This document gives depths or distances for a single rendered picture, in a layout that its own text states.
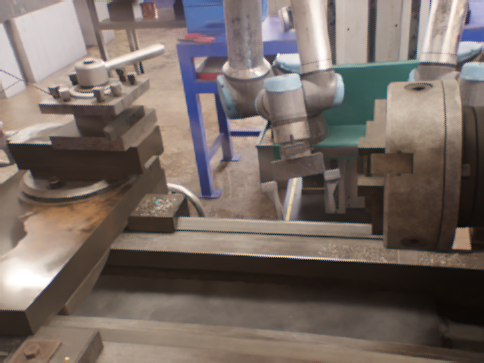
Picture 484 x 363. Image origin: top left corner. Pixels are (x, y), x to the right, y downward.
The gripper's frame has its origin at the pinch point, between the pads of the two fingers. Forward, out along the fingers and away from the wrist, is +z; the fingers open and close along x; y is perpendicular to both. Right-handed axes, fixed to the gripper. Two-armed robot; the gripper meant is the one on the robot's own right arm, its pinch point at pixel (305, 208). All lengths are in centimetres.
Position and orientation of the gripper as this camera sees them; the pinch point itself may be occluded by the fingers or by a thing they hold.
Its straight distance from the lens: 136.5
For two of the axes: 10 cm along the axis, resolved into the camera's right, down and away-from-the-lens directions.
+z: 1.9, 9.8, 0.8
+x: -9.8, 1.8, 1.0
